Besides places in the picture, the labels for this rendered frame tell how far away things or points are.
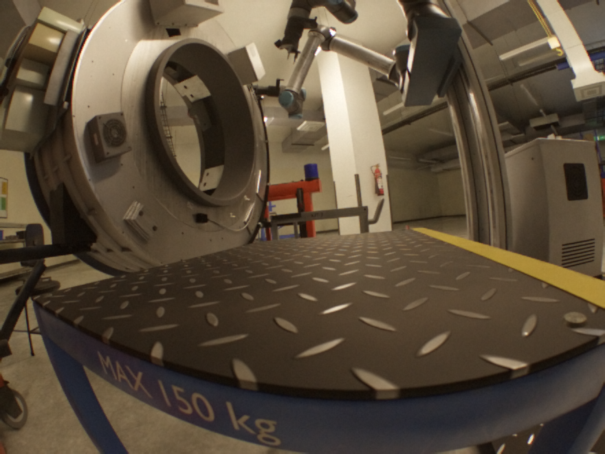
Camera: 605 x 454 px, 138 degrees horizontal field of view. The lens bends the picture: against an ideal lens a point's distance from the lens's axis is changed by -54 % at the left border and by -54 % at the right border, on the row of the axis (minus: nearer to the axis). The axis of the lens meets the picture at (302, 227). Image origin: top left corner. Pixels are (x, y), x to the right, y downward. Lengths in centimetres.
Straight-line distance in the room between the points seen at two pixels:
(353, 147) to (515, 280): 401
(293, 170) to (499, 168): 1050
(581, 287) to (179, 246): 96
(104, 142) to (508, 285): 76
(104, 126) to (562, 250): 141
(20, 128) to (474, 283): 95
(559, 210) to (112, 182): 137
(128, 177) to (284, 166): 1037
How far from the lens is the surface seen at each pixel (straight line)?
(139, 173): 85
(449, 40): 99
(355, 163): 405
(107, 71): 89
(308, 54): 160
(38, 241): 542
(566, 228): 100
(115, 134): 76
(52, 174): 96
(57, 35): 96
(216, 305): 15
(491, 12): 471
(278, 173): 1086
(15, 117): 90
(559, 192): 97
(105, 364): 15
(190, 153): 1050
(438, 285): 15
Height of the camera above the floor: 64
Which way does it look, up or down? 1 degrees down
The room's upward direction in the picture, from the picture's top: 6 degrees counter-clockwise
